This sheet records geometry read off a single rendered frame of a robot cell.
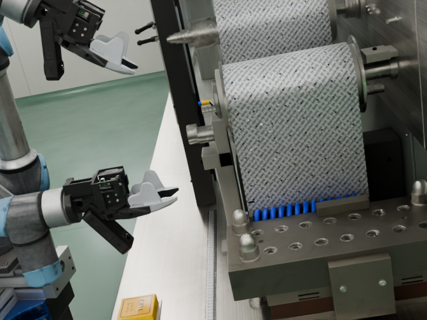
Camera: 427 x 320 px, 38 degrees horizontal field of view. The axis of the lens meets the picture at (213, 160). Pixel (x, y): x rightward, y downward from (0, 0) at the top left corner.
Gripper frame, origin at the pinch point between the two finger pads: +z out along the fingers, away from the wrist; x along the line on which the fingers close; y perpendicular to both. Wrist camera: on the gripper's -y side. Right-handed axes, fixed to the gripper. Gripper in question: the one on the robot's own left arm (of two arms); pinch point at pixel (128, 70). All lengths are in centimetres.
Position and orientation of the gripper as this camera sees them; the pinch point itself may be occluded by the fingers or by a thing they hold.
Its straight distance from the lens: 117.0
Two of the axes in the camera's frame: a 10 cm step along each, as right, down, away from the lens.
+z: 8.7, 4.5, 1.8
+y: 4.8, -8.1, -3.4
